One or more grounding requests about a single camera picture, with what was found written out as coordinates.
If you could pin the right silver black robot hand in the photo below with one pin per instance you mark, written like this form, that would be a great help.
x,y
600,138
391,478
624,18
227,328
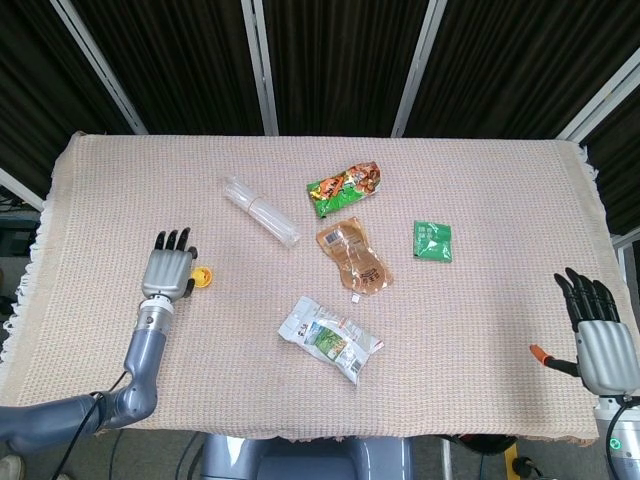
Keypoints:
x,y
605,350

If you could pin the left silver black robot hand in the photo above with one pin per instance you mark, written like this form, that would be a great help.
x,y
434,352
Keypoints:
x,y
165,272

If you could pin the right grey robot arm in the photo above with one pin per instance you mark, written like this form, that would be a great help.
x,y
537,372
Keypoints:
x,y
625,440

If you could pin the grey robot torso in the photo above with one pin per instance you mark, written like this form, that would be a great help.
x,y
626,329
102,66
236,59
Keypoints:
x,y
305,457

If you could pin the yellow bottle cap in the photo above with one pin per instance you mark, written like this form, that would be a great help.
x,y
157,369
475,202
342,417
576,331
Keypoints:
x,y
206,282

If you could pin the yellow power strip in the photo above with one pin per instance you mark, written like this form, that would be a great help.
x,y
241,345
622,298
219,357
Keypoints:
x,y
515,462

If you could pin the small green sachet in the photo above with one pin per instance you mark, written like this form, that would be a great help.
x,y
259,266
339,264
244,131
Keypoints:
x,y
432,240

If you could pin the beige woven tablecloth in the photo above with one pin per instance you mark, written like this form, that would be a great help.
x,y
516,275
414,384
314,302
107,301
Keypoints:
x,y
450,350

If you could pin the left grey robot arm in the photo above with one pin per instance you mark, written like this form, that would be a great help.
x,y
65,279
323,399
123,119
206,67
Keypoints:
x,y
142,360

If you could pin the dark pleated curtain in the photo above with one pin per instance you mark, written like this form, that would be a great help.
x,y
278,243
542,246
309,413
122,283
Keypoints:
x,y
340,60

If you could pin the green orange snack bag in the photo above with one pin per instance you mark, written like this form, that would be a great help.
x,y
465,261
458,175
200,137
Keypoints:
x,y
340,192

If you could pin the white green snack bag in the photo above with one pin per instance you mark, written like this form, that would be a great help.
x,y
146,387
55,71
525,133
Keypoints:
x,y
325,340

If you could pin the brown spout pouch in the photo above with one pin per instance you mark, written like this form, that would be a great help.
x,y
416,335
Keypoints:
x,y
357,260

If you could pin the white frame post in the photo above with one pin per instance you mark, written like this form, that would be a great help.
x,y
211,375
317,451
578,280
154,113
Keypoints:
x,y
100,65
417,65
20,187
260,65
600,95

